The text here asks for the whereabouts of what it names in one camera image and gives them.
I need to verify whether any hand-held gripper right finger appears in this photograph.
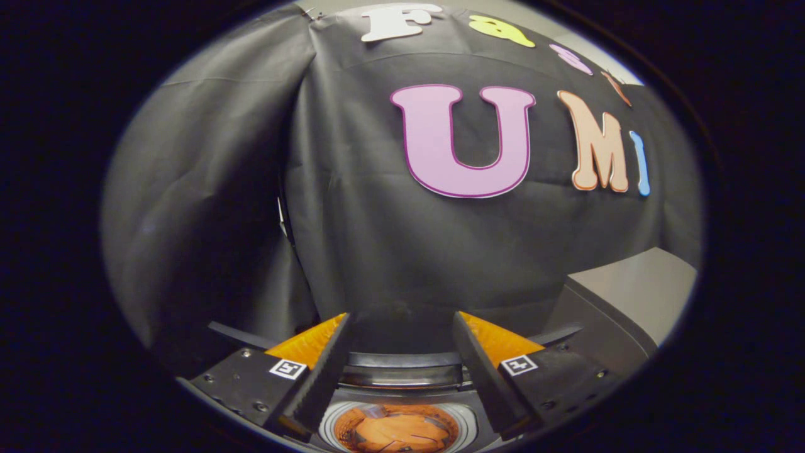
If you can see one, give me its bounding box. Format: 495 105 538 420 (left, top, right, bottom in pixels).
452 311 631 440

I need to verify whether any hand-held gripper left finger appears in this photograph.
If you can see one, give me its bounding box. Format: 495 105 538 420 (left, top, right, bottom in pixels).
178 313 353 442

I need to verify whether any orange shirt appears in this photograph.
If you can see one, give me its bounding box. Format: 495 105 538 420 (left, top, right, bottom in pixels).
333 405 460 453

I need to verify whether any black backdrop cloth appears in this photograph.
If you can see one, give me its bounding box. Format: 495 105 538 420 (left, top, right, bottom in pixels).
101 3 704 378

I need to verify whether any white cabinet with grey top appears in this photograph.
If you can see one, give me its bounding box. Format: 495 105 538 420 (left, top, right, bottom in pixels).
546 247 700 378

